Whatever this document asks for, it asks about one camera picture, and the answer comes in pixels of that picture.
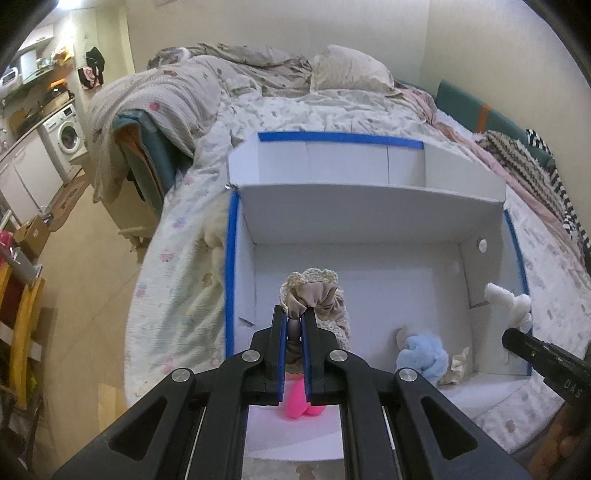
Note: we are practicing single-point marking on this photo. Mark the cream lace scrunchie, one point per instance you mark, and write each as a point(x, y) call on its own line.
point(319, 290)

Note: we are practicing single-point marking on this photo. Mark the cream fluffy plush toy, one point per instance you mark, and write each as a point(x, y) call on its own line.
point(214, 233)

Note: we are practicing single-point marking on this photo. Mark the white blue cardboard box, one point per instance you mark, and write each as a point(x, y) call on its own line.
point(415, 233)

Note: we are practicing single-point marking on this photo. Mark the beige quilt over chair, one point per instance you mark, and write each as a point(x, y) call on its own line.
point(181, 99)

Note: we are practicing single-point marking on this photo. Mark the yellow wooden chair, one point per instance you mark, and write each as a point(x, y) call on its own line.
point(18, 338)

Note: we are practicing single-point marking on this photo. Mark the light blue plush toy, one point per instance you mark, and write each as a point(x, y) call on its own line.
point(423, 353)

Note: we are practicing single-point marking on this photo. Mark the white plush toy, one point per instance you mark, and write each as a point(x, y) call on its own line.
point(517, 307)

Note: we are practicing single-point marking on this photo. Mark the beige scrunchie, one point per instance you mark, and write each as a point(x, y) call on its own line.
point(294, 349)

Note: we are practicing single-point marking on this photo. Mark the striped black white cloth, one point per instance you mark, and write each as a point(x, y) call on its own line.
point(531, 162)

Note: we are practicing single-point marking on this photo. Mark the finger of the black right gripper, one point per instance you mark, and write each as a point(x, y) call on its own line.
point(567, 375)

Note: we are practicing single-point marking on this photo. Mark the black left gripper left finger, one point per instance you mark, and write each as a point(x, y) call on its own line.
point(190, 425)

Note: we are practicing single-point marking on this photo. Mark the patterned white bed blanket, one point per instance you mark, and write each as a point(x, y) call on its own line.
point(175, 318)

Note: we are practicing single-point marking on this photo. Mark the cardboard box on floor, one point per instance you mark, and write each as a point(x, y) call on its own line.
point(32, 237)

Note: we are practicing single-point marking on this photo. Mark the green headboard cushion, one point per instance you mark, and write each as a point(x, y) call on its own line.
point(478, 117)

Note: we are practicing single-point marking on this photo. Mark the beige pillow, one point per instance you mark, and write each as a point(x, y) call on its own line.
point(338, 67)

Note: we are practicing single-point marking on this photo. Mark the white washing machine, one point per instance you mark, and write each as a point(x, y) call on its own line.
point(64, 140)

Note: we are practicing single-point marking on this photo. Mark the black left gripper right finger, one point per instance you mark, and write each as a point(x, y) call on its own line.
point(396, 425)

